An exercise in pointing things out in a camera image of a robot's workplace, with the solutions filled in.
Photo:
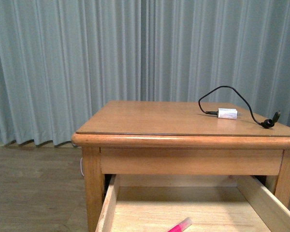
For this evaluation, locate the wooden drawer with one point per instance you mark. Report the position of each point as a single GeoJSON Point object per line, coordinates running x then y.
{"type": "Point", "coordinates": [214, 203]}

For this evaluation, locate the pink marker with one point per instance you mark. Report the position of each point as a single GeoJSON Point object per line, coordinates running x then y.
{"type": "Point", "coordinates": [181, 226]}

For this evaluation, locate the wooden nightstand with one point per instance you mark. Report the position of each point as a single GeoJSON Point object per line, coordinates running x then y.
{"type": "Point", "coordinates": [139, 137]}

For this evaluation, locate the white charger adapter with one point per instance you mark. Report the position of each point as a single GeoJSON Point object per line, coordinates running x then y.
{"type": "Point", "coordinates": [228, 113]}

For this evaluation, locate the light blue curtain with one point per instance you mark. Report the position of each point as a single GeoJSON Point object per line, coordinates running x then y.
{"type": "Point", "coordinates": [63, 60]}

